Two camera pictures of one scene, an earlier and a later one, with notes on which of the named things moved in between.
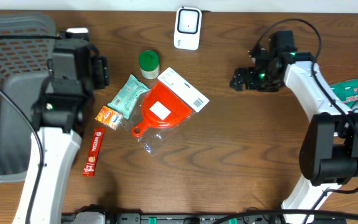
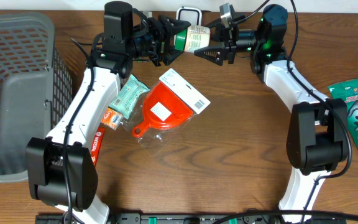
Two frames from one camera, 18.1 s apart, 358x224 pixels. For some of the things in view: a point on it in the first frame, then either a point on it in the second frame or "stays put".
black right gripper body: [241, 78] -> [229, 41]
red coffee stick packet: [91, 160] stays put
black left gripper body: [100, 72] -> [160, 40]
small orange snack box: [109, 117] stays put
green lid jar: [149, 63] -> [194, 37]
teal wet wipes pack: [127, 97] stays put
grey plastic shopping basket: [19, 67] stays put
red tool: [166, 106] stays put
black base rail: [196, 218] stays put
